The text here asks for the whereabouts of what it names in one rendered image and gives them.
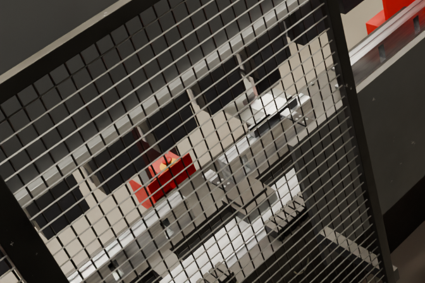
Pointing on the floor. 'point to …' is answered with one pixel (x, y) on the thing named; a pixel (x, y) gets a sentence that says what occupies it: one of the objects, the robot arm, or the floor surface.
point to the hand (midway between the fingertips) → (246, 86)
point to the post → (24, 243)
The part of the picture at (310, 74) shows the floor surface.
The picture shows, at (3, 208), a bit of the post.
